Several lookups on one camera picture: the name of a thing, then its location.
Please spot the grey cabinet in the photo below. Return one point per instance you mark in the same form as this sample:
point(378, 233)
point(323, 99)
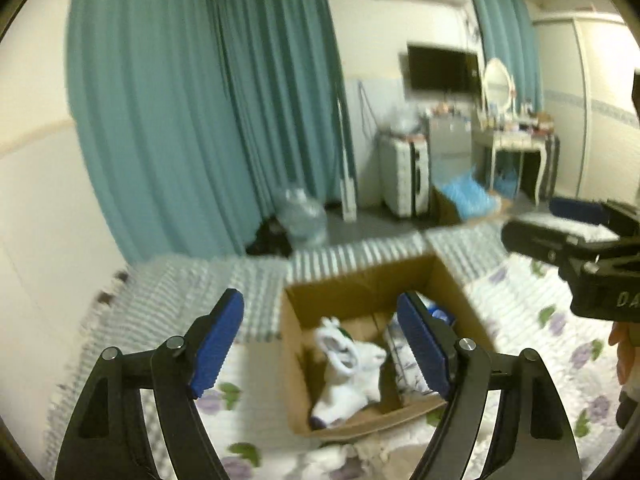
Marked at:
point(450, 147)

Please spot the black bag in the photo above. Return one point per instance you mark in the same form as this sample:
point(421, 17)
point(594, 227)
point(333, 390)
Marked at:
point(270, 240)

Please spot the clear plastic bag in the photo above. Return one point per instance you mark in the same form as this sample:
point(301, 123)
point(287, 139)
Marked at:
point(405, 120)

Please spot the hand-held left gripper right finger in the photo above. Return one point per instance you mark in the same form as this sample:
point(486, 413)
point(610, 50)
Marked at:
point(425, 345)

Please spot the white soft cloth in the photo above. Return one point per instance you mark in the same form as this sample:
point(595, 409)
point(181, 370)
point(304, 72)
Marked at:
point(350, 365)

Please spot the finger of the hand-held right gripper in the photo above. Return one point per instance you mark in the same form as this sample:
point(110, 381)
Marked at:
point(535, 240)
point(580, 209)

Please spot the blue and white packet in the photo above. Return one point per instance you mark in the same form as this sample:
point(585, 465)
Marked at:
point(442, 316)

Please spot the crumpled white cloth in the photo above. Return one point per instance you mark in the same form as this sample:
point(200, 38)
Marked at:
point(340, 455)

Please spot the white suitcase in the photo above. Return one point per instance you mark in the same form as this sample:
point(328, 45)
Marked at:
point(402, 175)

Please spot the floral bed sheet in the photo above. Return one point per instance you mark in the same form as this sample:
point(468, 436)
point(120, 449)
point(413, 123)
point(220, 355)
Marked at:
point(165, 290)

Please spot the white dressing table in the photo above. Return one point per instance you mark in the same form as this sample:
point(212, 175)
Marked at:
point(515, 142)

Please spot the narrow teal curtain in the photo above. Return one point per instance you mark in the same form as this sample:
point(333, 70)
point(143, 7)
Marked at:
point(505, 35)

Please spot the folded floral cloth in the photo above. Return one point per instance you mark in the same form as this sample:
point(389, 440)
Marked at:
point(402, 355)

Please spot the floral bed blanket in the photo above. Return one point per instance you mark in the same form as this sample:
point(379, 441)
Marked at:
point(530, 305)

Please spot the wide teal curtain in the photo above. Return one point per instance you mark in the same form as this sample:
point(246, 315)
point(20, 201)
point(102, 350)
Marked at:
point(175, 110)

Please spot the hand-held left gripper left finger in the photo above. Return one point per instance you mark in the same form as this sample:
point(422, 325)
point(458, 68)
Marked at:
point(217, 345)

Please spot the white wardrobe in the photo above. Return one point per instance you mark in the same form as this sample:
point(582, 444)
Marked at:
point(590, 105)

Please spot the clear plastic water jug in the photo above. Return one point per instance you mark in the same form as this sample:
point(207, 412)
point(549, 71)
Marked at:
point(302, 217)

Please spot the black wall television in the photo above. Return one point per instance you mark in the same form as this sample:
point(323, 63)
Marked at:
point(442, 69)

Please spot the person's right hand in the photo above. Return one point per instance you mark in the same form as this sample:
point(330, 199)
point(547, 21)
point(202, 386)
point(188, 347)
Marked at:
point(625, 352)

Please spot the cardboard box of blue packets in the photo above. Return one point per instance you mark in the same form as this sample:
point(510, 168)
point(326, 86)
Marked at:
point(467, 200)

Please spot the oval white mirror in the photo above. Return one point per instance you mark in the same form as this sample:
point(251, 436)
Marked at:
point(498, 85)

